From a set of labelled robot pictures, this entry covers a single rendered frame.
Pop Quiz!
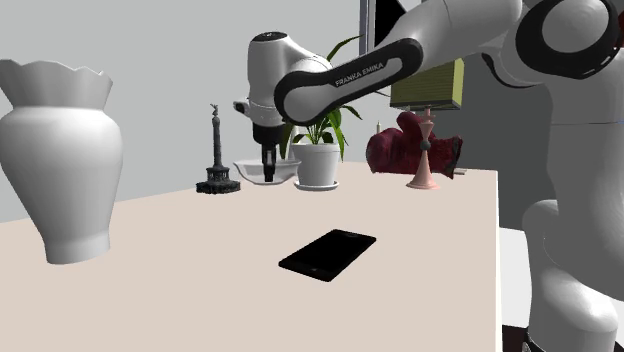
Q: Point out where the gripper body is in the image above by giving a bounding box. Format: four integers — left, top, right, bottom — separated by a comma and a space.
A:
252, 122, 287, 148

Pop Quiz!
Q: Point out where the white scalloped vase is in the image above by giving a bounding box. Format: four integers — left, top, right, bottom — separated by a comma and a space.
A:
0, 58, 125, 266

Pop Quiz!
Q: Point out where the green plant in white pot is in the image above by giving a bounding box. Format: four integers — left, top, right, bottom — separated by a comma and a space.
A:
279, 34, 391, 192

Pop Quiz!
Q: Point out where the pink lamp with olive shade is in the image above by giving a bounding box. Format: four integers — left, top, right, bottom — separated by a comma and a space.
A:
389, 57, 466, 191

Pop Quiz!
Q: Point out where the dark window with grey frame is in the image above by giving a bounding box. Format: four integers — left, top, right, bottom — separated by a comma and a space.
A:
358, 0, 423, 56

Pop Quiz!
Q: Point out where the dark red oven mitt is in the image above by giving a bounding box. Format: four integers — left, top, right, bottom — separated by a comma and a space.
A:
365, 111, 464, 180

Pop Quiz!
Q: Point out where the dark column statue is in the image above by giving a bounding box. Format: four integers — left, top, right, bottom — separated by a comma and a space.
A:
195, 102, 242, 196

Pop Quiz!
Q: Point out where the white bowl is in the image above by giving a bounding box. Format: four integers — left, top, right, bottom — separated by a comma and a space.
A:
232, 158, 302, 187

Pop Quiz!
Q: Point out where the black phone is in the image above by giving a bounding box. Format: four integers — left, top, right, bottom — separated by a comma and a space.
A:
277, 228, 378, 284

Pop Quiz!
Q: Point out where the beige table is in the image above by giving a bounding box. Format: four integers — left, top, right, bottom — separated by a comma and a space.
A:
0, 160, 504, 352

